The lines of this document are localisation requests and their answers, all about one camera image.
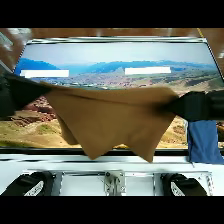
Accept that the blue garment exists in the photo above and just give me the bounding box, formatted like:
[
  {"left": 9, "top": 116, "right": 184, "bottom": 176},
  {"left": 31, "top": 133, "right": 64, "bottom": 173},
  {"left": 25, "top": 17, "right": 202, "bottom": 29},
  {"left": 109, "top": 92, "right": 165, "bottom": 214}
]
[{"left": 186, "top": 119, "right": 224, "bottom": 165}]

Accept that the silver frame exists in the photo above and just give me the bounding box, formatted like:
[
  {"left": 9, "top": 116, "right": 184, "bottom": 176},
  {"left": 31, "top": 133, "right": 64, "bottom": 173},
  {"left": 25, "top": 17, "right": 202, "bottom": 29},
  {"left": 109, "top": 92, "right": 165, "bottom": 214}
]
[{"left": 0, "top": 153, "right": 224, "bottom": 197}]

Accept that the brown garment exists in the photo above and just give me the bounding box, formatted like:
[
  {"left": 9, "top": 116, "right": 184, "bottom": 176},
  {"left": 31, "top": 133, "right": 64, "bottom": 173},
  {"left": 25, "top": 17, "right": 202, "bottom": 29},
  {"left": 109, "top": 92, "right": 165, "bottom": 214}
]
[{"left": 43, "top": 85, "right": 181, "bottom": 164}]

